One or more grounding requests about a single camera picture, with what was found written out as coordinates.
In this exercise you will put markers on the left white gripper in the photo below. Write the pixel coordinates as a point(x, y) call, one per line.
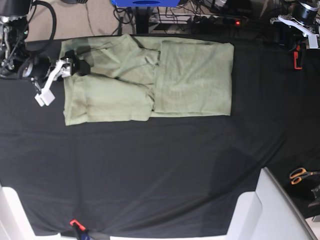
point(303, 18)

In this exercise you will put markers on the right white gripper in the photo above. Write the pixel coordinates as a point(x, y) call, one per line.
point(41, 72)

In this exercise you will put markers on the olive green T-shirt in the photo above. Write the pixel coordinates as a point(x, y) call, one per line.
point(135, 78)

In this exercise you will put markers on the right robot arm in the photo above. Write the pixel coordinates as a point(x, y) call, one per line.
point(19, 63)

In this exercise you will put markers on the orange black clamp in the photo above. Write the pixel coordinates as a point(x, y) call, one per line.
point(299, 56)

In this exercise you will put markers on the blue plastic box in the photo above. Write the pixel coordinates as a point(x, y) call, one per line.
point(145, 3)

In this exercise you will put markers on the black monitor stand pole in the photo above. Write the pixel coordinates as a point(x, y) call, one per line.
point(142, 16)

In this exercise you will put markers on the power strip with red light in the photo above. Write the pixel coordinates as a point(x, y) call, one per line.
point(219, 20)

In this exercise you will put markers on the black table cloth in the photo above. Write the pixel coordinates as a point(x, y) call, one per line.
point(166, 177)

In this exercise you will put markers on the orange blue front clamp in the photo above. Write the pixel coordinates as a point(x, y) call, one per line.
point(81, 233)

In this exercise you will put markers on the orange handled scissors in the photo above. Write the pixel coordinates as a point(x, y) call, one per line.
point(300, 174)

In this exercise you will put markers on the white table frame left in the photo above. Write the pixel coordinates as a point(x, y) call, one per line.
point(14, 224)

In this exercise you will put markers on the white table frame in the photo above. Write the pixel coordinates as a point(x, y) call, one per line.
point(14, 224)
point(267, 213)

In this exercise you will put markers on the white table frame right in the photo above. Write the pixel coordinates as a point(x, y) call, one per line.
point(267, 213)

